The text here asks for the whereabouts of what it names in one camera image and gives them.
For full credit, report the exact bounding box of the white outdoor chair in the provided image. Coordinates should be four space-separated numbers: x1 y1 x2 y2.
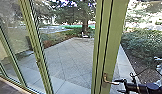
80 31 90 38

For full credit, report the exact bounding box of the metal door handle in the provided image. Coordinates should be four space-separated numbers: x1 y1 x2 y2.
102 72 121 86
35 59 41 68

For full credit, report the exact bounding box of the large outdoor tree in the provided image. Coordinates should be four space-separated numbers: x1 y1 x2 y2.
50 0 98 36

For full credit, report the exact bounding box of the green framed glass door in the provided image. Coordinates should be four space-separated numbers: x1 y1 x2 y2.
96 0 162 94

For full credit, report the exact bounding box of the green outdoor hedge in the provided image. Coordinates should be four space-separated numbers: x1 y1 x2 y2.
120 29 162 64

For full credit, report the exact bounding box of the green framed glass wall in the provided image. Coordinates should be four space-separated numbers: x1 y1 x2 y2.
0 0 108 94

